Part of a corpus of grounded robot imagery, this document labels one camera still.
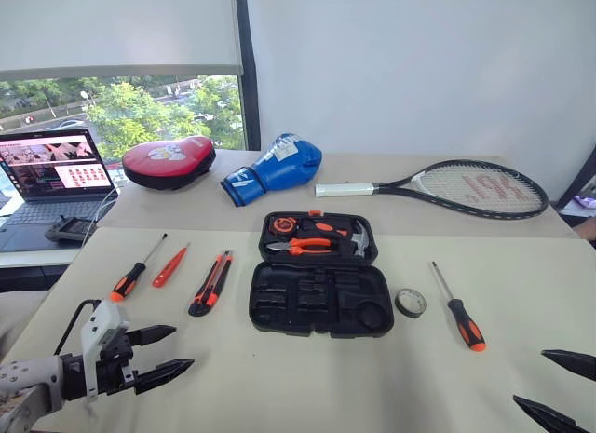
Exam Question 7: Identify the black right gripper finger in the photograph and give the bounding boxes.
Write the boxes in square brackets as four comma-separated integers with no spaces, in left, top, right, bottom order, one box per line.
[540,348,596,383]
[512,394,593,433]

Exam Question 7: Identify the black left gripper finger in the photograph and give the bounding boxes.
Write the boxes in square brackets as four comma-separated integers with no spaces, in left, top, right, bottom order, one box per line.
[134,357,196,397]
[128,324,178,348]

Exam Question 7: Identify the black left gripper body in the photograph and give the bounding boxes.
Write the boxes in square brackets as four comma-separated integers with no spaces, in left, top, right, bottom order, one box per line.
[95,330,139,397]

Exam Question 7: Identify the black orange long screwdriver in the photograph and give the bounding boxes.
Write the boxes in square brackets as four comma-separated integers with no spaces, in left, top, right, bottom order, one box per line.
[429,261,488,352]
[109,233,169,304]

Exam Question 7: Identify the orange tester screwdriver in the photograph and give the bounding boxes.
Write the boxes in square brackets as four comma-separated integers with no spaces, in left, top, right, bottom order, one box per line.
[151,242,192,290]

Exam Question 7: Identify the orange black utility knife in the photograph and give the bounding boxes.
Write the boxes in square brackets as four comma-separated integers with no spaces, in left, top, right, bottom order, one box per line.
[187,250,235,318]

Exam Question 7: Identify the black plastic tool case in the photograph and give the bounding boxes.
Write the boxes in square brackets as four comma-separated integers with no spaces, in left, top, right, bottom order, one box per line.
[248,210,396,340]

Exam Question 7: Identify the black electrical tape roll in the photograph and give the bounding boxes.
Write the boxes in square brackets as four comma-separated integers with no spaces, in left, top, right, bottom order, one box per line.
[394,287,427,320]

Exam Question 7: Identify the black handheld controller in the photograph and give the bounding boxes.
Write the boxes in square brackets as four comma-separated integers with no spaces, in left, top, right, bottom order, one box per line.
[44,215,98,245]

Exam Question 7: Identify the orange black tape measure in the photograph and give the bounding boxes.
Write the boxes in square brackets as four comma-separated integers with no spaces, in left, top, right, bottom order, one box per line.
[271,215,300,235]

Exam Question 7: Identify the red black punching pad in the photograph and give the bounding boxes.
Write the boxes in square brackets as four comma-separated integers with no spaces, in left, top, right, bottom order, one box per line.
[121,135,217,192]

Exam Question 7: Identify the black slanted stand leg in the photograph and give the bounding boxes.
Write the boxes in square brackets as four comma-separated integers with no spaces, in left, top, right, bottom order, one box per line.
[555,145,596,211]

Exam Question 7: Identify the grey open laptop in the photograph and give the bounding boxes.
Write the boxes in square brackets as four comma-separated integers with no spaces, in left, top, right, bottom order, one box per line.
[0,127,120,254]

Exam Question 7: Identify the orange black wrench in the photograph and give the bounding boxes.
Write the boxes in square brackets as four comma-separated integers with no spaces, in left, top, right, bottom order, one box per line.
[301,221,348,241]

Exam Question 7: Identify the blue boxing glove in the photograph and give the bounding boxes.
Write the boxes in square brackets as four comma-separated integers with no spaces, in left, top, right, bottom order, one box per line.
[219,131,324,210]

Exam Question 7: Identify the steel claw hammer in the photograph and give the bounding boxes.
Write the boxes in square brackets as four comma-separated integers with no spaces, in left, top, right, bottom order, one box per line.
[341,220,374,260]

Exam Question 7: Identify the black tennis racket white grip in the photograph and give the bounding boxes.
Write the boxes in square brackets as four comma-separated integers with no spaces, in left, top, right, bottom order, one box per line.
[314,159,551,221]

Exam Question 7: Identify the white roller blind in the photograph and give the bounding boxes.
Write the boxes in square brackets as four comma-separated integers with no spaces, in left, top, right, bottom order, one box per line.
[0,0,245,83]

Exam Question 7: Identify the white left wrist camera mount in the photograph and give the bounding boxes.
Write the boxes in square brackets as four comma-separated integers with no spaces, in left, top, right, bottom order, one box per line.
[80,299,131,404]

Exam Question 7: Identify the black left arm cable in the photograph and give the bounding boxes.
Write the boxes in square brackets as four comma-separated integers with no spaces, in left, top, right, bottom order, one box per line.
[53,299,102,358]

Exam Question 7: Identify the white charging cable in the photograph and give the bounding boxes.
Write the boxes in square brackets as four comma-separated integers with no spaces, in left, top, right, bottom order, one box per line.
[82,186,120,244]

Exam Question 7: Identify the orange handled pliers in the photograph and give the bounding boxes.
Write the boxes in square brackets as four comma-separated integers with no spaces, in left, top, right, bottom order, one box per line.
[265,237,334,258]

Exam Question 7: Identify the black window frame post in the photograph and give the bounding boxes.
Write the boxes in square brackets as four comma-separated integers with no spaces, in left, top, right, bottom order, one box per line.
[231,0,263,152]

